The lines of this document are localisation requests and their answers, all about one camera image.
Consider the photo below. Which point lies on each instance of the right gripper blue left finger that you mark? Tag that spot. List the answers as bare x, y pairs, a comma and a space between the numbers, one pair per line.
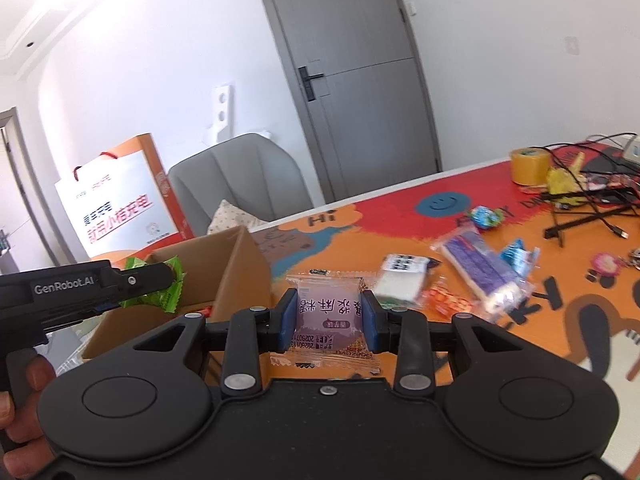
284, 319

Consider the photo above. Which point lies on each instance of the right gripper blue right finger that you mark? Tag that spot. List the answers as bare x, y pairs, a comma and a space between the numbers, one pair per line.
374, 323

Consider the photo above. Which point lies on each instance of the black sesame cake pack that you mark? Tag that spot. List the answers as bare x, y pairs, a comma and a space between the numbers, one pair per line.
401, 280

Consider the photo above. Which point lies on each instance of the purple taro mochi pack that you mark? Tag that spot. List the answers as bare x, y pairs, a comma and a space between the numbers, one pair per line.
328, 329

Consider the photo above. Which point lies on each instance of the green snack packet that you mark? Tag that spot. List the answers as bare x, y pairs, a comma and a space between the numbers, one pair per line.
154, 284

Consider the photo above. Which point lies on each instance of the purple wafer snack pack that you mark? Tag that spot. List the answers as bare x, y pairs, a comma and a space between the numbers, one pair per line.
497, 288

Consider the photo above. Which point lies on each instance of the blue candy wrapper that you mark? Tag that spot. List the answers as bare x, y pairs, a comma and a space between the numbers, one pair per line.
485, 218

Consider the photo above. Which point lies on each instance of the person's left hand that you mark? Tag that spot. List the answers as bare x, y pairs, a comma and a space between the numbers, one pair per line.
23, 427

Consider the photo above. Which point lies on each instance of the open interior door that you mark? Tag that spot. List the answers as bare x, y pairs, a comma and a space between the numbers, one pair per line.
30, 236

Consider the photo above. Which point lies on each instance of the orange red snack packet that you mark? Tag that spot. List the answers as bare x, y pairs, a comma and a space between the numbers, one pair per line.
437, 299

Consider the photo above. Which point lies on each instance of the brown cardboard box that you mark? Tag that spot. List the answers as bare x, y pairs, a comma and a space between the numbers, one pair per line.
225, 271

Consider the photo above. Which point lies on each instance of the polka dot cushion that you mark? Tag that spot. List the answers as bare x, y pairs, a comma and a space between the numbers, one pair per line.
228, 216

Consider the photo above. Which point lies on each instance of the orange white paper gift bag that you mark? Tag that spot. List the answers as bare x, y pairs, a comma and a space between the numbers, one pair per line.
121, 204

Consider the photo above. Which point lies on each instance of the grey upholstered chair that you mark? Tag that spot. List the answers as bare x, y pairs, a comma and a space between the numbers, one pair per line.
250, 172

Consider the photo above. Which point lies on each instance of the small blue snack packet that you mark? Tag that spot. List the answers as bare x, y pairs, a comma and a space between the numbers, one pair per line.
521, 260

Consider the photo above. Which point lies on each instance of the colourful cat table mat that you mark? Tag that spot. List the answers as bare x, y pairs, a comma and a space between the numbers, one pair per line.
545, 246

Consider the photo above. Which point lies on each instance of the yellow tape roll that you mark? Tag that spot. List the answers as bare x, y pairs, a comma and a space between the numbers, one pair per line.
529, 166

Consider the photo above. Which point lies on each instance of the yellow toy figure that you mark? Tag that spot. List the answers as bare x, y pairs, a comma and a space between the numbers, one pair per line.
565, 183

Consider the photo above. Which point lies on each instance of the white foam packaging piece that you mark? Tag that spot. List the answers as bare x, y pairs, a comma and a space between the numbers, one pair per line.
222, 127

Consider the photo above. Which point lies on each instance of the bunch of keys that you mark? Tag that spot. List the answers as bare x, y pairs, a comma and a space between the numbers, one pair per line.
634, 256

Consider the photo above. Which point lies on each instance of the grey door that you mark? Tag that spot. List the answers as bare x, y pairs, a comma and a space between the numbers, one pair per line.
372, 124

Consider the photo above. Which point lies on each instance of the white power strip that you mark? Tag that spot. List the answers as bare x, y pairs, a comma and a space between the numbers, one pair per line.
631, 152

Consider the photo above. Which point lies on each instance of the black wire stand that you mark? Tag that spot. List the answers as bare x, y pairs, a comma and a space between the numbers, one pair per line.
574, 209

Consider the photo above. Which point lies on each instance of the pink round keychain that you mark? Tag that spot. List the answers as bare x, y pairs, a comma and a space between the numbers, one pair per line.
605, 265

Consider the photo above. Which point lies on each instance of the black door handle lock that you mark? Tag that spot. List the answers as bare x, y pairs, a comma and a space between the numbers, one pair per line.
307, 79

